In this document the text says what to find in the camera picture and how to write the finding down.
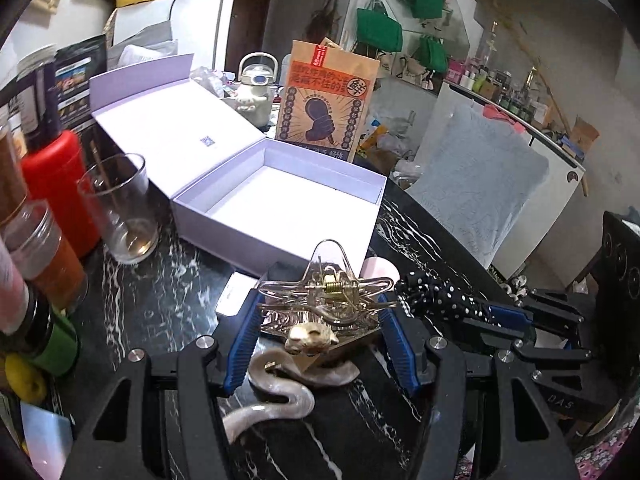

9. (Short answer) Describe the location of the clear drinking glass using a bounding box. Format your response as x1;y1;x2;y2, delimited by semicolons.
77;148;158;264

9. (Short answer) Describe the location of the yellow lemon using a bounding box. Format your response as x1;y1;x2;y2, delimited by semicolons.
4;353;47;405

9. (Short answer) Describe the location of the purple flat booklet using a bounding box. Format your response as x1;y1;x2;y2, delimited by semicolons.
216;272;258;316

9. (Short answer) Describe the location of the red cylindrical canister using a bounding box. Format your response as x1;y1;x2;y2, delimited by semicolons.
21;130;100;258

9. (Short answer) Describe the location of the lavender gift box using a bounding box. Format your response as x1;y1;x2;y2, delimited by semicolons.
90;54;386;276

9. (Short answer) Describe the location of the pink round compact case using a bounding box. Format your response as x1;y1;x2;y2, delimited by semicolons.
360;257;400;284

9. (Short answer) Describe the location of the brown spice jar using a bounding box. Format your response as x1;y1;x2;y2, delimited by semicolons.
0;122;28;226

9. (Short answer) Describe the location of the pink panda paper cup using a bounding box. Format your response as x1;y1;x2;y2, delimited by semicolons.
0;240;29;336

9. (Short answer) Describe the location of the orange clear-lid jar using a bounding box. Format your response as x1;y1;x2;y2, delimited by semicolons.
2;200;87;314

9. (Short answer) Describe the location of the dark lidded bottle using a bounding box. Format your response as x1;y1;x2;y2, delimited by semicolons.
16;44;61;153

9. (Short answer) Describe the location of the white kettle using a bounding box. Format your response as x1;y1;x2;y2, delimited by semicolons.
232;52;279;129

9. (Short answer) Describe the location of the green label dark jar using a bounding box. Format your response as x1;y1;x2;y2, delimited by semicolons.
1;284;79;377

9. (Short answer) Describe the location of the pearly wavy hair claw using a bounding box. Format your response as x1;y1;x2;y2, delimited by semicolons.
222;322;360;443

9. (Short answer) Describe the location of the gold star wire hair clip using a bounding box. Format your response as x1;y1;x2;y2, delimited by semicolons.
257;240;396;337

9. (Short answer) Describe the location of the black polka dot scrunchie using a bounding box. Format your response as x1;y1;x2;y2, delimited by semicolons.
395;270;495;324

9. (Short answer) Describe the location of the orange printed snack bag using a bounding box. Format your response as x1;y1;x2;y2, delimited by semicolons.
276;40;380;162

